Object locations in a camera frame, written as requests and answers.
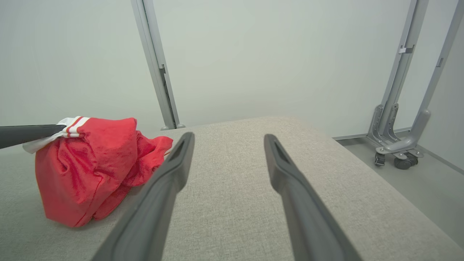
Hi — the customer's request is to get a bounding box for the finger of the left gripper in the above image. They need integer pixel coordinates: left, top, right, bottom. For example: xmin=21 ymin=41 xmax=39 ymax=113
xmin=0 ymin=124 xmax=67 ymax=149

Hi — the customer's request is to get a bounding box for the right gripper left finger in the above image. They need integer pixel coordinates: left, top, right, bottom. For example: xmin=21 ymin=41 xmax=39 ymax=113
xmin=91 ymin=132 xmax=195 ymax=261

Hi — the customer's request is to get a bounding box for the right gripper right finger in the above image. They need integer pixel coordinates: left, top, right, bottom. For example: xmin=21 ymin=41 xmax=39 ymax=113
xmin=264 ymin=134 xmax=364 ymax=261

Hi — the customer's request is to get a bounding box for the red shirt striped white trim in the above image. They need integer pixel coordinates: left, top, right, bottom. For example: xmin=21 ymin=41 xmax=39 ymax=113
xmin=22 ymin=116 xmax=174 ymax=228

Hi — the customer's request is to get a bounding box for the grey partition post with leg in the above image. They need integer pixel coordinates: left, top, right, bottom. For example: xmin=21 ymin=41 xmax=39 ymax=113
xmin=368 ymin=0 xmax=430 ymax=147
xmin=376 ymin=0 xmax=464 ymax=160

